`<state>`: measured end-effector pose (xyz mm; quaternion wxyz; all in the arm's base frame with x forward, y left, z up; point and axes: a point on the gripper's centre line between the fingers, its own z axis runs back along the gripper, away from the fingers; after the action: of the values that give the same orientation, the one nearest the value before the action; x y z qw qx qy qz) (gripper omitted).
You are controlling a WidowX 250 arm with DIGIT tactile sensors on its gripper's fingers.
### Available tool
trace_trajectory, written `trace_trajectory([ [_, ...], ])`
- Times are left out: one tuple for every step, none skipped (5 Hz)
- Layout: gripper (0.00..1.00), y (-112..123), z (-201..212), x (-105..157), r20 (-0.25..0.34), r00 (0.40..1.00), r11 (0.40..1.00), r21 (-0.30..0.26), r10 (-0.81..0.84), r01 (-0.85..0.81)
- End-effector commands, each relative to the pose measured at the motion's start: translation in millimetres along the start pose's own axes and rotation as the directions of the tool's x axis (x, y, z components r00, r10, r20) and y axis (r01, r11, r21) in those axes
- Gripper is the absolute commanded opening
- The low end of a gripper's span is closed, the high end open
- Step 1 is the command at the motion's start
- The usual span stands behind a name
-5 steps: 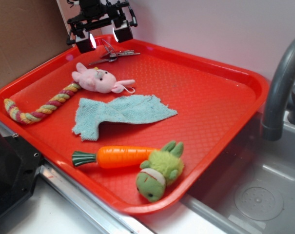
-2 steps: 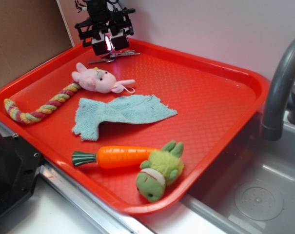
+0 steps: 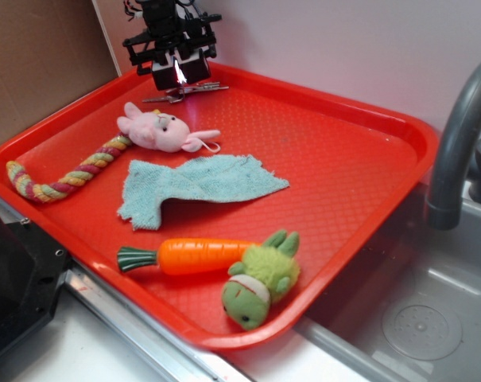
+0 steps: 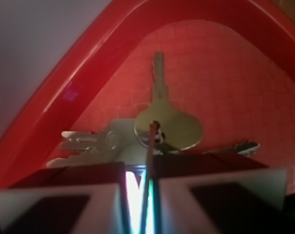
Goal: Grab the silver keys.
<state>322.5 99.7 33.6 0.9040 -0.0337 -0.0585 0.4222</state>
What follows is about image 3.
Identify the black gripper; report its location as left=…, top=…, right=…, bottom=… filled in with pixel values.
left=122, top=13, right=222, bottom=91

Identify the silver key bunch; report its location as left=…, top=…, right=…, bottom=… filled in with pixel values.
left=142, top=81, right=229, bottom=103

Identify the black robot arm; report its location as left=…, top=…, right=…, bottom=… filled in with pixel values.
left=122, top=0, right=222, bottom=91

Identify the pink plush bunny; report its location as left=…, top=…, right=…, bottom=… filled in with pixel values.
left=117, top=102, right=221, bottom=154

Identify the teal terry cloth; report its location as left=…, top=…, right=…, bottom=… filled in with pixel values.
left=118, top=154, right=289, bottom=230

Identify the red plastic tray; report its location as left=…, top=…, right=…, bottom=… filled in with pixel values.
left=0, top=64, right=437, bottom=350

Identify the brown cardboard panel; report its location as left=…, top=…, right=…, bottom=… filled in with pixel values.
left=0, top=1, right=117, bottom=145

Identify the orange plastic carrot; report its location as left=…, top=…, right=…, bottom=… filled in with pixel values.
left=117, top=238, right=254, bottom=275

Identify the green plush toy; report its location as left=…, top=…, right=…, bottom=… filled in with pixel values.
left=221, top=230, right=301, bottom=331

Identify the grey toy faucet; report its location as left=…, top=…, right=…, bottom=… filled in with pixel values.
left=424, top=64, right=481, bottom=230

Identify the grey toy sink basin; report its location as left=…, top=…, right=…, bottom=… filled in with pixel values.
left=296, top=186, right=481, bottom=381

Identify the multicolour twisted rope toy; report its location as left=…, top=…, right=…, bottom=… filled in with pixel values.
left=6, top=133, right=133, bottom=204

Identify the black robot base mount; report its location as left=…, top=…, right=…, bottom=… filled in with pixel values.
left=0, top=217, right=70, bottom=358

